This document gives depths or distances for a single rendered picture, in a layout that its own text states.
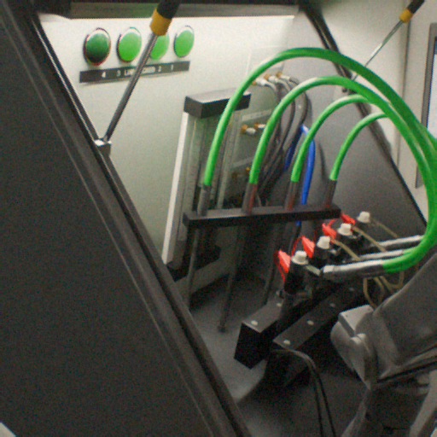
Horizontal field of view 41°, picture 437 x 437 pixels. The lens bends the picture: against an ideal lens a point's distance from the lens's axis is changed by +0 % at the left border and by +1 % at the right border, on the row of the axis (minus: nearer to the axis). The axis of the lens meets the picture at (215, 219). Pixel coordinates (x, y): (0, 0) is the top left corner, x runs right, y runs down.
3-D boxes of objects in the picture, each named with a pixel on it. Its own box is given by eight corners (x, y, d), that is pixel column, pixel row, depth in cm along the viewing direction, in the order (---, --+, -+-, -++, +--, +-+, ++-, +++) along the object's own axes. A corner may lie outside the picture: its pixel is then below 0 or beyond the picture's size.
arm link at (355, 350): (364, 354, 55) (446, 328, 56) (312, 282, 64) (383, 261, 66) (364, 434, 62) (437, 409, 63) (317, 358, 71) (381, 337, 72)
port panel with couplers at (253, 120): (234, 204, 120) (265, 52, 106) (221, 198, 122) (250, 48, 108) (268, 189, 130) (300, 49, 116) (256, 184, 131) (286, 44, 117)
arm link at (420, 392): (398, 389, 57) (445, 384, 59) (363, 342, 63) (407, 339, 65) (377, 439, 61) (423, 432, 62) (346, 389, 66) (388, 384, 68)
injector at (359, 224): (346, 320, 117) (377, 229, 107) (325, 309, 119) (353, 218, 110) (353, 315, 119) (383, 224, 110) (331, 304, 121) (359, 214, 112)
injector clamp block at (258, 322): (272, 422, 98) (292, 351, 92) (225, 389, 103) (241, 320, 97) (358, 336, 124) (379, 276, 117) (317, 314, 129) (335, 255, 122)
